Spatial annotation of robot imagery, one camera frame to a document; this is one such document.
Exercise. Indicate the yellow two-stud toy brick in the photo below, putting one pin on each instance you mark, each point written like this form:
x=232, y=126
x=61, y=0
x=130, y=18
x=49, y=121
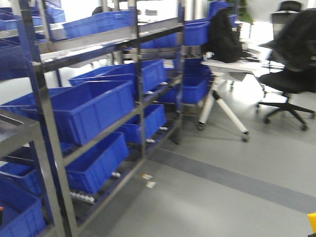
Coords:
x=312, y=220

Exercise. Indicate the large blue bin middle shelf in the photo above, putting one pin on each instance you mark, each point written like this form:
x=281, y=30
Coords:
x=83, y=111

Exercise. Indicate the blue bin lower shelf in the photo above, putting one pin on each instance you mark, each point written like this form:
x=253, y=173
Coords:
x=91, y=170

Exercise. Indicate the blue bin upper shelf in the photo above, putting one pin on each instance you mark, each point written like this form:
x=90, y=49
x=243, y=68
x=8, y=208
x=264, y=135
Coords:
x=97, y=23

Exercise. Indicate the steel flow rack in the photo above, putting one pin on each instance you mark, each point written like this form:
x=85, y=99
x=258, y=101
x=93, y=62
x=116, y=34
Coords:
x=32, y=140

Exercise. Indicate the white folding table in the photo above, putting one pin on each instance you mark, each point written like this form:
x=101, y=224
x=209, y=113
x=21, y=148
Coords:
x=224, y=72

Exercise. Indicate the black backpack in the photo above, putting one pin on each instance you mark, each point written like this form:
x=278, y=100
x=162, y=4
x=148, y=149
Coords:
x=221, y=39

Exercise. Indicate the black mesh office chair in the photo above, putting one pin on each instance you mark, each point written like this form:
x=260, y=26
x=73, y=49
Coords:
x=295, y=47

